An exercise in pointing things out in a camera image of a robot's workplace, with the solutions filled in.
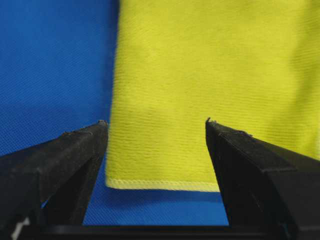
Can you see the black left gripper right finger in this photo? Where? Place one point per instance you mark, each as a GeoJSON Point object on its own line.
{"type": "Point", "coordinates": [268, 192]}

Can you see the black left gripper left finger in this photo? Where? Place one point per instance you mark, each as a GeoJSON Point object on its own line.
{"type": "Point", "coordinates": [51, 183]}

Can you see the yellow-green towel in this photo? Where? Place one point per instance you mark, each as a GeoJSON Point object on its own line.
{"type": "Point", "coordinates": [252, 65]}

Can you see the blue table cloth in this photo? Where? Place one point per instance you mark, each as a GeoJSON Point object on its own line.
{"type": "Point", "coordinates": [56, 75]}

